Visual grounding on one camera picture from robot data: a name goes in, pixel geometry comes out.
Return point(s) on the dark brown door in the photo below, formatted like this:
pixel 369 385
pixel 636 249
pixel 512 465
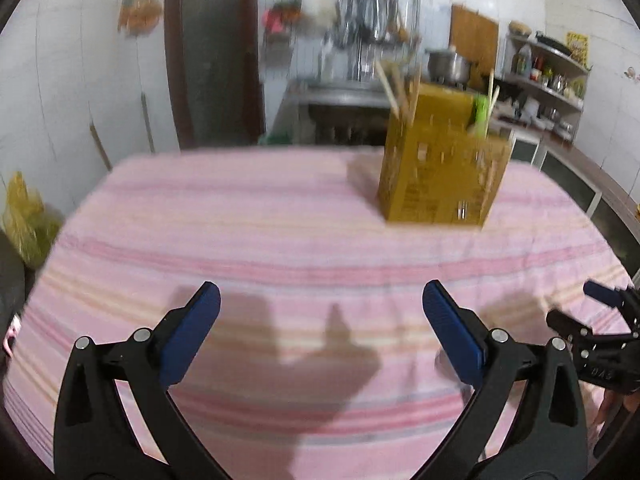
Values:
pixel 215 55

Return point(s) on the yellow perforated utensil holder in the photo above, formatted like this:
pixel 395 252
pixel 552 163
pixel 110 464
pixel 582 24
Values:
pixel 440 165

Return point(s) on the cooking oil bottle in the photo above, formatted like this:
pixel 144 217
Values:
pixel 522 60

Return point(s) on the thin wooden stick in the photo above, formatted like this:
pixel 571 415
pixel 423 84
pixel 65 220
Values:
pixel 148 120
pixel 101 147

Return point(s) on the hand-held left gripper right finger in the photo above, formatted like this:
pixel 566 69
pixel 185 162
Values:
pixel 452 327

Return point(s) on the dark grey seat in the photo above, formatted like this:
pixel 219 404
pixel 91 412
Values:
pixel 10 275

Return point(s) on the black wok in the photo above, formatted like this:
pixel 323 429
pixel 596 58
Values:
pixel 507 92

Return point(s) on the green basket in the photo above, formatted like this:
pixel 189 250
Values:
pixel 275 139

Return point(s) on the grey corner shelf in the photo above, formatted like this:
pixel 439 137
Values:
pixel 547 90

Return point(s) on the black pan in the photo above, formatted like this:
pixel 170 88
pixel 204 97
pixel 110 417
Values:
pixel 552 44

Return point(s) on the steel sink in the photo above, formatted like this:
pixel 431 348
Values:
pixel 340 100

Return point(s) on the grey water pipe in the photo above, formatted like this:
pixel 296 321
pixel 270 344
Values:
pixel 417 5

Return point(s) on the yellow wall poster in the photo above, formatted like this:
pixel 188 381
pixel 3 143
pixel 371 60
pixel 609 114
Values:
pixel 576 49

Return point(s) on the yellow plastic bag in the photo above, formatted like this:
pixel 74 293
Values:
pixel 27 220

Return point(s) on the red cloth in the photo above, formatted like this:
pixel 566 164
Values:
pixel 280 19

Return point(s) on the wooden cutting board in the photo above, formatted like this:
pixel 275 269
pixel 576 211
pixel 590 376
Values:
pixel 475 35

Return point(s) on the hanging orange bag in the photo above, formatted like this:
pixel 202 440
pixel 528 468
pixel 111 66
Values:
pixel 140 10

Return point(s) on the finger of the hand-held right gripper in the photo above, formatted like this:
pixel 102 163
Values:
pixel 600 291
pixel 567 325

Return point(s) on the person's right hand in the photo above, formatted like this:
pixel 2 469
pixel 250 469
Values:
pixel 606 405

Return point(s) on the metal kitchen utensil rack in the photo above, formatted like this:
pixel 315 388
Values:
pixel 360 20

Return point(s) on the pink striped tablecloth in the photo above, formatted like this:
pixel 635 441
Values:
pixel 250 240

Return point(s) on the steel cooking pot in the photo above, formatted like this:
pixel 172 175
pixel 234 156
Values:
pixel 447 65

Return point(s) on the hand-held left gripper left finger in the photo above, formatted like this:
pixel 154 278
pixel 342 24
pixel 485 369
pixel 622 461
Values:
pixel 192 327

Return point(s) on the kitchen counter cabinet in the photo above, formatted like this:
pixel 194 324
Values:
pixel 575 175

